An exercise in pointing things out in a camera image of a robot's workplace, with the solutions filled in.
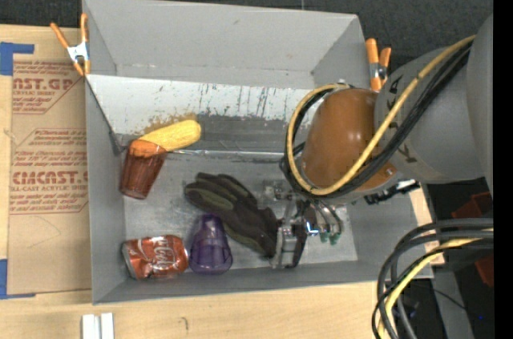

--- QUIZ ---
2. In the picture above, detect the yellow corn cob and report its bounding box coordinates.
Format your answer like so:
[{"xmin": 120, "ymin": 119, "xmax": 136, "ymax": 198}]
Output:
[{"xmin": 138, "ymin": 119, "xmax": 203, "ymax": 153}]

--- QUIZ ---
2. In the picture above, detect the grey metal bin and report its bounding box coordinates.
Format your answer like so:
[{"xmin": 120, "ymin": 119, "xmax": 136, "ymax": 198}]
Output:
[{"xmin": 81, "ymin": 0, "xmax": 434, "ymax": 305}]

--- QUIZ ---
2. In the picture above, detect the orange plastic cup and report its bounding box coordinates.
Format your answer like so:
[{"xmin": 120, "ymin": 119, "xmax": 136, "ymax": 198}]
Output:
[{"xmin": 119, "ymin": 139, "xmax": 168, "ymax": 200}]

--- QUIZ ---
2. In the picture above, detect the purple plastic cup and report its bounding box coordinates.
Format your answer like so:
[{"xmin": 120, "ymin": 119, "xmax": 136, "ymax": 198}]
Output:
[{"xmin": 188, "ymin": 213, "xmax": 234, "ymax": 276}]

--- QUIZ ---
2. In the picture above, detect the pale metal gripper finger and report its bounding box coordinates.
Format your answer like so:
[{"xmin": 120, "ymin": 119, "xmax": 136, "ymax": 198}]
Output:
[
  {"xmin": 262, "ymin": 180, "xmax": 296, "ymax": 207},
  {"xmin": 271, "ymin": 225, "xmax": 307, "ymax": 270}
]

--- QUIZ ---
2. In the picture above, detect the crushed red soda can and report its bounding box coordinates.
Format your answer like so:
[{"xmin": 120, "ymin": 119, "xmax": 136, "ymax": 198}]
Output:
[{"xmin": 121, "ymin": 234, "xmax": 190, "ymax": 281}]

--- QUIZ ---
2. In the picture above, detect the dark brown glove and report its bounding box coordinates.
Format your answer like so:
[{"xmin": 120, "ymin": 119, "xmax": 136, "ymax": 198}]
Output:
[{"xmin": 183, "ymin": 172, "xmax": 282, "ymax": 260}]

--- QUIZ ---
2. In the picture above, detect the brown cardboard board red print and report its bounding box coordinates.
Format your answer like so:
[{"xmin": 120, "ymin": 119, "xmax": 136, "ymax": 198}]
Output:
[{"xmin": 0, "ymin": 23, "xmax": 93, "ymax": 297}]

